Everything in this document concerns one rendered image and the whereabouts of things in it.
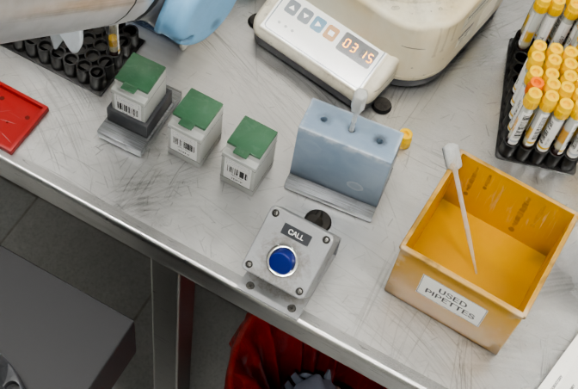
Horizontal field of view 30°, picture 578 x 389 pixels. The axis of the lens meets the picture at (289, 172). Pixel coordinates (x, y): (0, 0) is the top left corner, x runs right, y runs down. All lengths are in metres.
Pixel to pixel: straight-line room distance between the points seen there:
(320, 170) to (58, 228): 1.07
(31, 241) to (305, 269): 1.14
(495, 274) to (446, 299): 0.09
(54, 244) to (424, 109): 1.05
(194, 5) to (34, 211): 1.46
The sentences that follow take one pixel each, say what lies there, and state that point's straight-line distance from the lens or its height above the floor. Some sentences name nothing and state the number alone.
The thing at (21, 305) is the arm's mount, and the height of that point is 0.95.
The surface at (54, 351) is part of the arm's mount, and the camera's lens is 1.00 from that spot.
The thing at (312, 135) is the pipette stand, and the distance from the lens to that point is 1.08.
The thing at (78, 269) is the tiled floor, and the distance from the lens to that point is 2.08.
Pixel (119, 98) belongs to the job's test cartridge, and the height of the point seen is 0.94.
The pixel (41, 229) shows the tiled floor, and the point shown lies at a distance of 2.13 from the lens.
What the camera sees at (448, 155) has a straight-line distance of 1.07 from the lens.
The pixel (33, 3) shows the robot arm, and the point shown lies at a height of 1.41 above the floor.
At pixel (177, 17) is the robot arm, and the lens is 0.72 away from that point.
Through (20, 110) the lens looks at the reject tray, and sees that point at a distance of 1.21.
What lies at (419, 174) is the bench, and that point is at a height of 0.87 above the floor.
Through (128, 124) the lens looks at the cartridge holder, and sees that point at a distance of 1.16.
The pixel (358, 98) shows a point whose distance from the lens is 1.03.
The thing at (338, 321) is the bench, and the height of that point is 0.87.
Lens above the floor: 1.87
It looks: 59 degrees down
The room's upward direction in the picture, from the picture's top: 11 degrees clockwise
